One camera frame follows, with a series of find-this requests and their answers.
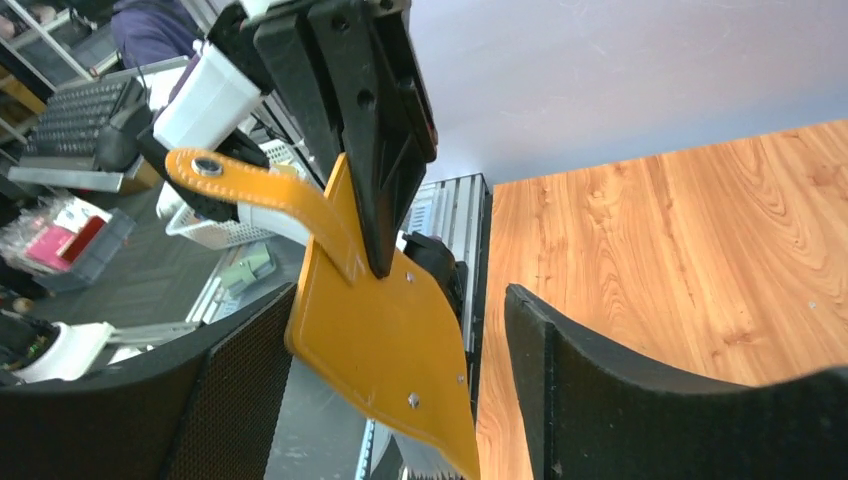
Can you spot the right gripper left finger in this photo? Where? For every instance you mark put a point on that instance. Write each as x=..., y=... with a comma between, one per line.
x=203, y=406

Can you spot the yellow leather card holder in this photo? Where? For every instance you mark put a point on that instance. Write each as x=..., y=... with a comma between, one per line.
x=391, y=347

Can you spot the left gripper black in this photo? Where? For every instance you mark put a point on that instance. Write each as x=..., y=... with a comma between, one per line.
x=365, y=64

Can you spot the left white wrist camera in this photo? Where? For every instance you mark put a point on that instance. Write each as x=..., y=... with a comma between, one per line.
x=213, y=97

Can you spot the black computer keyboard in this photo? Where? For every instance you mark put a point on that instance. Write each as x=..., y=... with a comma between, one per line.
x=69, y=129

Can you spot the person in purple shirt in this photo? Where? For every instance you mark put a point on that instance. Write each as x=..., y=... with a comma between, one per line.
x=148, y=32

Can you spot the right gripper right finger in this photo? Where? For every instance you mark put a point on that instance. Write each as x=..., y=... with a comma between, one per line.
x=595, y=409

